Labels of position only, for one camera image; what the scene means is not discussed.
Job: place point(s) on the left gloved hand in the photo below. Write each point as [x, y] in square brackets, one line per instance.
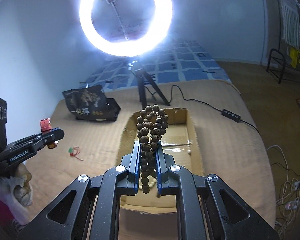
[16, 192]

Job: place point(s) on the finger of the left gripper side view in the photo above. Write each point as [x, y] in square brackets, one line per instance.
[52, 137]

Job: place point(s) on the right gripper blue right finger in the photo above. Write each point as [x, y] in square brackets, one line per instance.
[162, 164]

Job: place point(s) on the white ring light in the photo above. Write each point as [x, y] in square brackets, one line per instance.
[157, 31]

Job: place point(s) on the blue checkered bedsheet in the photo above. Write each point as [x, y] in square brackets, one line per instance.
[174, 61]

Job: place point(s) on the red wooden bangle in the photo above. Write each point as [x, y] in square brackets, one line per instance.
[45, 127]

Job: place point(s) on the black clothes rack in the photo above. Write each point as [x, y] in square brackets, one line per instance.
[278, 63]

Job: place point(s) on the black snack bag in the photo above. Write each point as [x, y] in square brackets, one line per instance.
[91, 104]

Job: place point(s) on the yellow box under rack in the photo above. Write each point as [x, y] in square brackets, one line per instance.
[294, 55]

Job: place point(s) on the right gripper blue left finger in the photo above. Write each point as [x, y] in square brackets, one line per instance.
[134, 167]

